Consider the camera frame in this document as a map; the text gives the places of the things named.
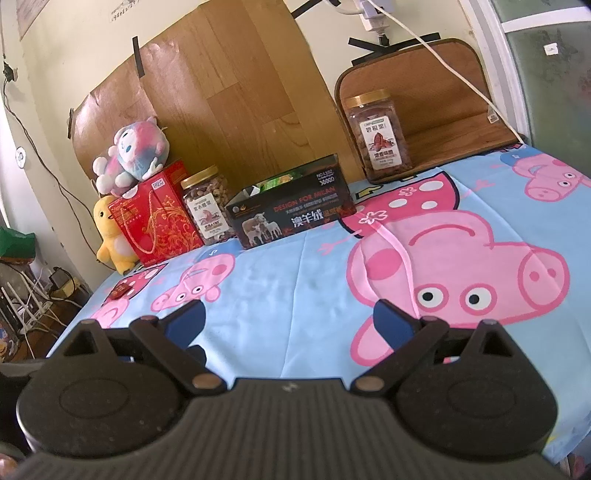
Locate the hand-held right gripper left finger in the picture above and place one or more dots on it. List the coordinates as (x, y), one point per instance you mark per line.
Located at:
(187, 323)

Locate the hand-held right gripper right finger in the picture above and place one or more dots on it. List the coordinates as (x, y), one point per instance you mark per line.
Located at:
(392, 323)

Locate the black printed cardboard box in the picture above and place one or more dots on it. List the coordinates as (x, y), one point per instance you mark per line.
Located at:
(304, 217)

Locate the small red packet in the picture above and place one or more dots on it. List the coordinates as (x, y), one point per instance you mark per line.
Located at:
(121, 291)

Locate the blue pig printed blanket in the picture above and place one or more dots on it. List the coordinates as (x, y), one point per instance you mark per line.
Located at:
(286, 286)

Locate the large nut jar gold lid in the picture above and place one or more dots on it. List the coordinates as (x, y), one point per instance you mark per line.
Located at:
(207, 217)

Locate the yellow plush toy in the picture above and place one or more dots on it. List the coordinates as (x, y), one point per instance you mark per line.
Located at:
(108, 230)

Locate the black charger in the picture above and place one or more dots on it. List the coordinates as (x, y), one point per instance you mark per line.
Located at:
(57, 278)

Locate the white router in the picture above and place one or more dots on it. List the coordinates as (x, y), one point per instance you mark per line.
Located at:
(23, 307)

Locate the green snack packet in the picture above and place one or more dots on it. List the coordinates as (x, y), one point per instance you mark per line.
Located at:
(277, 182)

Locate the pink blue plush toy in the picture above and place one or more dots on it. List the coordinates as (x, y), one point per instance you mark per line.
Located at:
(134, 152)

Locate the tall nut jar gold lid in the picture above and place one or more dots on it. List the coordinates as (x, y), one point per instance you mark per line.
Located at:
(381, 138)

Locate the green cloth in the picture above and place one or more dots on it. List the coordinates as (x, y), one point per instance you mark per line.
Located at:
(16, 242)

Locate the black tape strip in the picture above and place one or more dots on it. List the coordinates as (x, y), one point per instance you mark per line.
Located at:
(138, 57)

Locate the black tape cross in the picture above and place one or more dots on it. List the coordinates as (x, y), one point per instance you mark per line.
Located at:
(364, 45)

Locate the white power adaptor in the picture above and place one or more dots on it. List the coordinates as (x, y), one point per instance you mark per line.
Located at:
(371, 18)

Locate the wooden wall board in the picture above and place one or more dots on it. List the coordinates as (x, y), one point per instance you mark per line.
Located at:
(221, 92)

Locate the round wall socket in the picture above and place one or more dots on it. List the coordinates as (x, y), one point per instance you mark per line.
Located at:
(21, 158)

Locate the white window frame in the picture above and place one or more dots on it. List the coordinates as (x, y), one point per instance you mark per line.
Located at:
(489, 55)

